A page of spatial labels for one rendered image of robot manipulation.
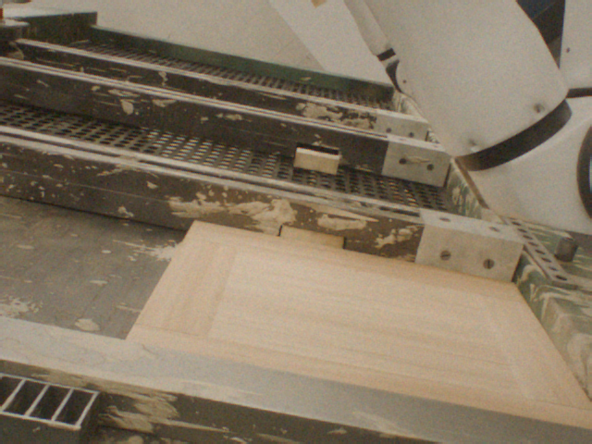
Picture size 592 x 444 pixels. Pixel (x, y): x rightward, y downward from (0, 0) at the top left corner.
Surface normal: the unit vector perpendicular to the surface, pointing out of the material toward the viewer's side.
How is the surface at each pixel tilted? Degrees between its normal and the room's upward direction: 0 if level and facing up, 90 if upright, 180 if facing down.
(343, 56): 90
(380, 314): 51
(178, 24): 90
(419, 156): 90
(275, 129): 90
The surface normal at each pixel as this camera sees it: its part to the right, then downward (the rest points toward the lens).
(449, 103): -0.60, 0.56
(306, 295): 0.18, -0.92
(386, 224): -0.05, 0.34
